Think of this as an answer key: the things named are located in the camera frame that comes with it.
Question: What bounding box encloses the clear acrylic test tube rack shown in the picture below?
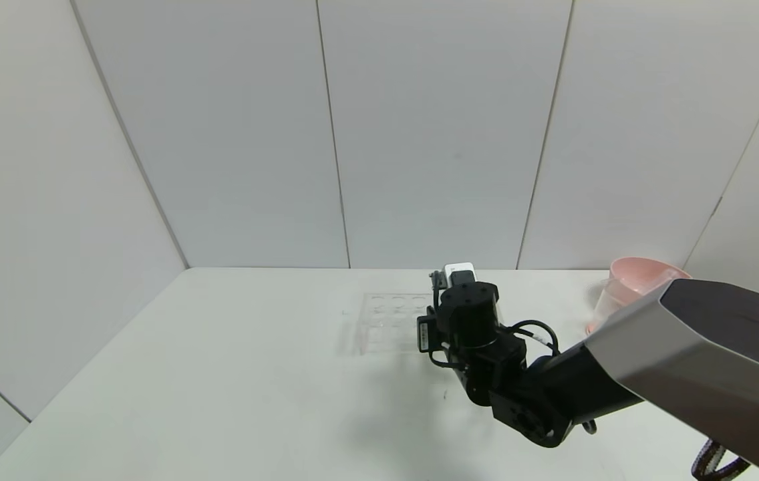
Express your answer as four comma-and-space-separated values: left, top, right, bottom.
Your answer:
357, 292, 507, 357

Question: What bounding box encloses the clear glass beaker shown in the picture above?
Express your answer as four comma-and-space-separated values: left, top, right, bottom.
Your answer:
585, 277, 642, 336

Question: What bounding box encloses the pink plastic bowl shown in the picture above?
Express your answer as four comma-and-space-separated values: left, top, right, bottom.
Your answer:
609, 257, 694, 309

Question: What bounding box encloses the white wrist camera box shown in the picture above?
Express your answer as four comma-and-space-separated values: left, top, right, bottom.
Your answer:
443, 262, 478, 289

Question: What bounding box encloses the striped braided cable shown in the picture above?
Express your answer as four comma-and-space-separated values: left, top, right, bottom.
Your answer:
690, 438, 752, 481

